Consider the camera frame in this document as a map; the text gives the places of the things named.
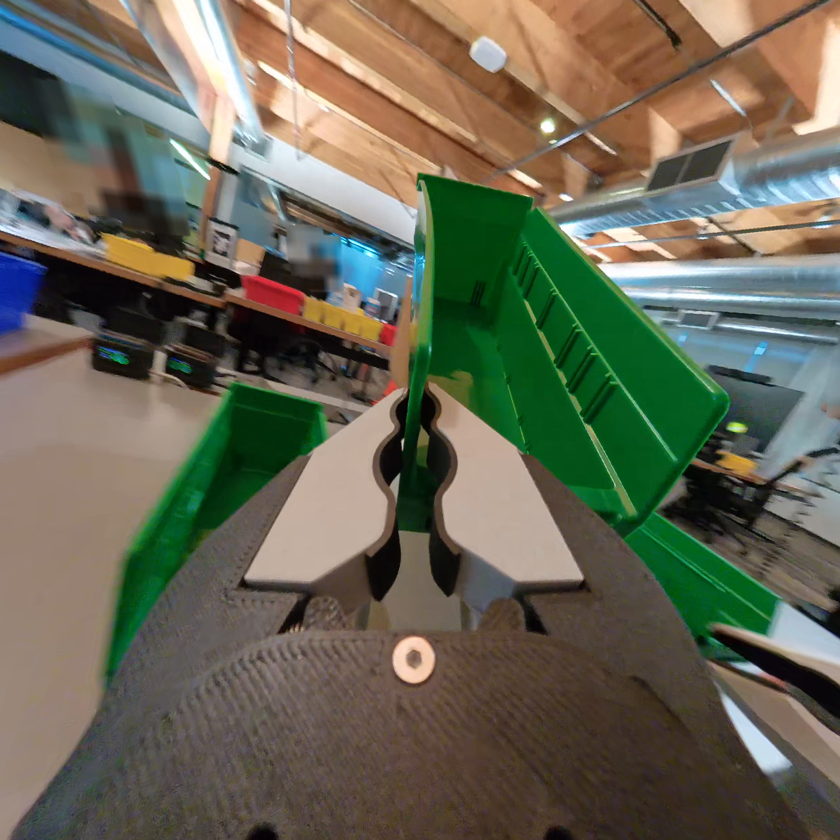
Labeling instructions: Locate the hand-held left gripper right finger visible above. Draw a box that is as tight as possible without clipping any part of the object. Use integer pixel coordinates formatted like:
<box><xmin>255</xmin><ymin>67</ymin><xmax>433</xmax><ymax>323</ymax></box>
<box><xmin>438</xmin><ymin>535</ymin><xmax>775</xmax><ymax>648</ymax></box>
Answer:
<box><xmin>423</xmin><ymin>386</ymin><xmax>584</xmax><ymax>630</ymax></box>

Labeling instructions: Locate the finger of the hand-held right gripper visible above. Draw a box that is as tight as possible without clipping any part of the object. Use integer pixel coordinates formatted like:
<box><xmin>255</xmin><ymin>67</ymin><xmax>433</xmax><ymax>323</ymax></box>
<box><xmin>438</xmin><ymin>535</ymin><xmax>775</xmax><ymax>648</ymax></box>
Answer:
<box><xmin>712</xmin><ymin>663</ymin><xmax>840</xmax><ymax>782</ymax></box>
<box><xmin>712</xmin><ymin>623</ymin><xmax>840</xmax><ymax>683</ymax></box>

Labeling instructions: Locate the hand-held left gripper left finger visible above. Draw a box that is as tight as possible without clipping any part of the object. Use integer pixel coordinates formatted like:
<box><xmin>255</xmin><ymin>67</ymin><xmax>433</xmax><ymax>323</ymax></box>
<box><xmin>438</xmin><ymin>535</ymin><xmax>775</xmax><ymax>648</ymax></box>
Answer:
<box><xmin>244</xmin><ymin>387</ymin><xmax>409</xmax><ymax>621</ymax></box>

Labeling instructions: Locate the green plastic bin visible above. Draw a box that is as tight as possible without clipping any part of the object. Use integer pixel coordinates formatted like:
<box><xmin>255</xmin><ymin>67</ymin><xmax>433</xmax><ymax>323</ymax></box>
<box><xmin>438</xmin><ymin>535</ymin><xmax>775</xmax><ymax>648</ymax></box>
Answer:
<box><xmin>105</xmin><ymin>382</ymin><xmax>328</xmax><ymax>686</ymax></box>
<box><xmin>625</xmin><ymin>512</ymin><xmax>783</xmax><ymax>660</ymax></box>
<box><xmin>397</xmin><ymin>174</ymin><xmax>731</xmax><ymax>536</ymax></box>

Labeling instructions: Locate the grey desk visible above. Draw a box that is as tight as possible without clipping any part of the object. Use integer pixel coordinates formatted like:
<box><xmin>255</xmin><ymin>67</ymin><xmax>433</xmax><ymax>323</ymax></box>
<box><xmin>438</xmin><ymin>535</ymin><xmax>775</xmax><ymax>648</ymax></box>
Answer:
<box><xmin>0</xmin><ymin>315</ymin><xmax>96</xmax><ymax>378</ymax></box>
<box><xmin>0</xmin><ymin>364</ymin><xmax>840</xmax><ymax>840</ymax></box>

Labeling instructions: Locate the black charging case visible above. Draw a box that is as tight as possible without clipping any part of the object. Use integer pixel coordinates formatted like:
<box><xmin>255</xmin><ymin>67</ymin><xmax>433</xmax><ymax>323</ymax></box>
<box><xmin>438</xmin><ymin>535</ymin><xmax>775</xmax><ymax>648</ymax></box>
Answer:
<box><xmin>92</xmin><ymin>333</ymin><xmax>155</xmax><ymax>380</ymax></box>
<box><xmin>164</xmin><ymin>344</ymin><xmax>217</xmax><ymax>388</ymax></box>

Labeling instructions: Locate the computer monitor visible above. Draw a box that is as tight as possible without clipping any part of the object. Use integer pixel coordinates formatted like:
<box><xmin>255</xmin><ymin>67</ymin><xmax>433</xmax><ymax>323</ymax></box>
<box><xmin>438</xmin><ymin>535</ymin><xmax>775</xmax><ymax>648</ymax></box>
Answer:
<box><xmin>712</xmin><ymin>367</ymin><xmax>805</xmax><ymax>454</ymax></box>

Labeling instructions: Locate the long wooden workbench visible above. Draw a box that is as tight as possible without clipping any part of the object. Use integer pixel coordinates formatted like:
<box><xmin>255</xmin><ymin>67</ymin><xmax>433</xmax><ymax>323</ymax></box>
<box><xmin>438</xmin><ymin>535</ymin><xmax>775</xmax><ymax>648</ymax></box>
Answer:
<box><xmin>0</xmin><ymin>230</ymin><xmax>395</xmax><ymax>358</ymax></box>

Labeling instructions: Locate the yellow plastic bin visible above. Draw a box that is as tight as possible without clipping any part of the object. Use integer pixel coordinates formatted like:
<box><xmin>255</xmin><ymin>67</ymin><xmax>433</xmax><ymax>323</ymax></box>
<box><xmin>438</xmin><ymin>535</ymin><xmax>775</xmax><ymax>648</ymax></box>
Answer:
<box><xmin>101</xmin><ymin>233</ymin><xmax>196</xmax><ymax>280</ymax></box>

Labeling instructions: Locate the blue plastic bin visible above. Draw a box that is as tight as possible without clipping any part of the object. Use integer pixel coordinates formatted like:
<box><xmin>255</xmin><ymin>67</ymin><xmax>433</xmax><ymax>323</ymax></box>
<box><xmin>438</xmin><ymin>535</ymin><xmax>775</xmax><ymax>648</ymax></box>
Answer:
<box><xmin>0</xmin><ymin>252</ymin><xmax>47</xmax><ymax>336</ymax></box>

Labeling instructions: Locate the silver spiral duct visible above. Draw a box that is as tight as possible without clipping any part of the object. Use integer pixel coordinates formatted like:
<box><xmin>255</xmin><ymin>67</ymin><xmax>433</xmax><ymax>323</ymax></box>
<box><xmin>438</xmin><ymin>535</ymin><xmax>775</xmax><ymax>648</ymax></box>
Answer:
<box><xmin>197</xmin><ymin>0</ymin><xmax>266</xmax><ymax>142</ymax></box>
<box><xmin>600</xmin><ymin>252</ymin><xmax>840</xmax><ymax>316</ymax></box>

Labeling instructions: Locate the silver duct with vent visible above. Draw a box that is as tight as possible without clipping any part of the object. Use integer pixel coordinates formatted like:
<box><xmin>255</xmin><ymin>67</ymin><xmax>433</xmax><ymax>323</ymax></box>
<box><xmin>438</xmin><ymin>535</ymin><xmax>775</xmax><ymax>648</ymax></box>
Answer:
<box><xmin>551</xmin><ymin>134</ymin><xmax>840</xmax><ymax>237</ymax></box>

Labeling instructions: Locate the silver rectangular duct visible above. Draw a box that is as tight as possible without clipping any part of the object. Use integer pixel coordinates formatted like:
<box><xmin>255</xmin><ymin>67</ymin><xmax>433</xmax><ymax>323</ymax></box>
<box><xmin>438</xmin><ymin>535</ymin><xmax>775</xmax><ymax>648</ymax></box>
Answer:
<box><xmin>121</xmin><ymin>0</ymin><xmax>217</xmax><ymax>126</ymax></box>

